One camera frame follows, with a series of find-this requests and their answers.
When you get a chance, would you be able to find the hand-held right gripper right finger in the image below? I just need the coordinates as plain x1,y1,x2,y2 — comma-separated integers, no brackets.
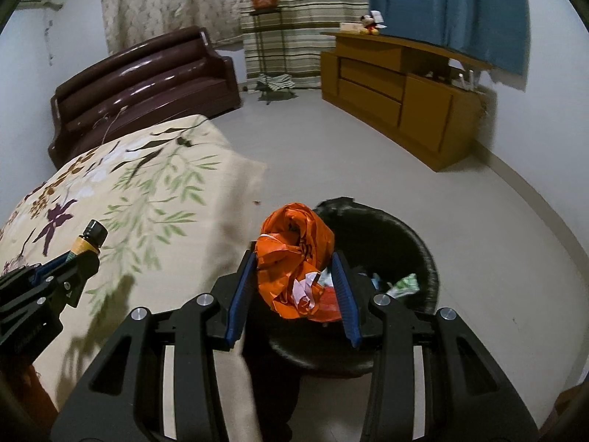
330,251,539,442

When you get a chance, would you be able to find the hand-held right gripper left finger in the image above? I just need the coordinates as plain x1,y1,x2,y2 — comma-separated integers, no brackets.
50,249,258,442

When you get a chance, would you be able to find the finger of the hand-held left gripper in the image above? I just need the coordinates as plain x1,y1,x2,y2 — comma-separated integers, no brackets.
32,253,101,308
7,249,77,287

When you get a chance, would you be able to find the small bottle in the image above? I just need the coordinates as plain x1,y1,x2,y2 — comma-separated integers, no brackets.
76,220,109,255

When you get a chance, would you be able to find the green white packet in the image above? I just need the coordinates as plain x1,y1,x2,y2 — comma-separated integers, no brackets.
385,274,421,299

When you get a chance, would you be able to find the orange plastic bag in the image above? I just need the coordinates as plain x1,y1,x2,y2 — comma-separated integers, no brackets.
254,201,344,323

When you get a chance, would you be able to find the black lined trash bin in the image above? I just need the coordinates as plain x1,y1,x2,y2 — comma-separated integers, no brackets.
269,197,440,378

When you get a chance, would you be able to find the person's left forearm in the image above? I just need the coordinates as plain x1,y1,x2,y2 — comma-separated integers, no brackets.
9,361,59,430

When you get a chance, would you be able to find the floral beige blanket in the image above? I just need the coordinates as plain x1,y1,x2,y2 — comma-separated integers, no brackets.
0,115,295,442

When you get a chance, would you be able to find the dark brown leather sofa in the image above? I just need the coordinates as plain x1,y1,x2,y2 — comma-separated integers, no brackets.
48,26,243,169

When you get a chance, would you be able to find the wooden cabinet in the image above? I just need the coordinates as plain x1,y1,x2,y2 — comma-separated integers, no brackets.
320,31,496,172

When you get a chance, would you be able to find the checked cloth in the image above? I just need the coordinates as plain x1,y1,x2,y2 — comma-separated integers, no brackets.
258,74,295,92

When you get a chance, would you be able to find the air conditioner pipe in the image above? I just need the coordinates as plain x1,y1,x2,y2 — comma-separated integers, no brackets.
43,9,59,66

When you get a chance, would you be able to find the black metal plant stand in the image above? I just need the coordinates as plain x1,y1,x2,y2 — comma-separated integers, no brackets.
251,8,295,105

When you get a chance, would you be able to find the brown wooden furniture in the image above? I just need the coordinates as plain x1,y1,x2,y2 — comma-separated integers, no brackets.
551,386,581,421

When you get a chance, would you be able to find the white router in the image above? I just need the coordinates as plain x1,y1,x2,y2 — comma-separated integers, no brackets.
453,69,477,91

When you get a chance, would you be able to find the striped curtain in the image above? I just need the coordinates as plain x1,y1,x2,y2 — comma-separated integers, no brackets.
234,0,371,90

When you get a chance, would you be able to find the beige patterned curtain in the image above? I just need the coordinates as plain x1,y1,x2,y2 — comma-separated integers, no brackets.
100,0,244,54

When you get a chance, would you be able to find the blue curtain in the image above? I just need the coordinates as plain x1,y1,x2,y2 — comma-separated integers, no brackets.
368,0,530,77

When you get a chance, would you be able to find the thin cable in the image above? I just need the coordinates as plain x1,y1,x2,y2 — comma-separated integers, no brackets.
94,104,130,146

